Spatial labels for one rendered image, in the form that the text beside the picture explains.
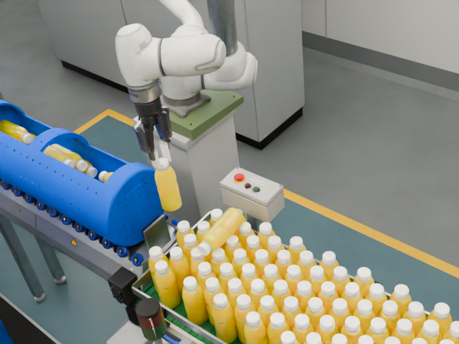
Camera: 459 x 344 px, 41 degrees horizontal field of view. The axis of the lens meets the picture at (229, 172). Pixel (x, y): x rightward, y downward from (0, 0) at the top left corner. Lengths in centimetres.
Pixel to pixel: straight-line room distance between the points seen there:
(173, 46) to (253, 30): 195
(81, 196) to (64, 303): 138
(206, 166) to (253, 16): 116
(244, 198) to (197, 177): 60
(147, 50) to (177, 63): 9
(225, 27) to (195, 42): 68
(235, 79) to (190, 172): 45
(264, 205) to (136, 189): 43
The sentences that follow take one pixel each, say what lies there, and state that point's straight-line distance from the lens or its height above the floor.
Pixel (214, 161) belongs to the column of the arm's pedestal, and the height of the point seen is 79.
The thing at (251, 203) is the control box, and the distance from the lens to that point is 210.
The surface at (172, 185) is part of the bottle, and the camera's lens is 193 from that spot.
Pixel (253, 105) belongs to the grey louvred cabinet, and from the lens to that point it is 380.
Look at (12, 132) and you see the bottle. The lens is 265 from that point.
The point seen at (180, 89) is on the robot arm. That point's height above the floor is 116.
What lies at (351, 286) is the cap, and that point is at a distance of 183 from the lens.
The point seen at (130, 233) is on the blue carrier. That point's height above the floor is 102.
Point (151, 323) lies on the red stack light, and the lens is 161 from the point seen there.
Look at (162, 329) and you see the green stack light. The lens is 165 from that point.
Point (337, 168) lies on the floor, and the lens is 387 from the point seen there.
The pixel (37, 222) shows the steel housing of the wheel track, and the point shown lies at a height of 87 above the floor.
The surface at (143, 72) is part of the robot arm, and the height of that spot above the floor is 166.
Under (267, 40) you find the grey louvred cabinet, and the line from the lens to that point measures 373.
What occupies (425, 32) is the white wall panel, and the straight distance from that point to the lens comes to 448.
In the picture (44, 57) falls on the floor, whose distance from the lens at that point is 570.
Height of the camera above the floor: 249
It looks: 40 degrees down
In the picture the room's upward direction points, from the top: 9 degrees counter-clockwise
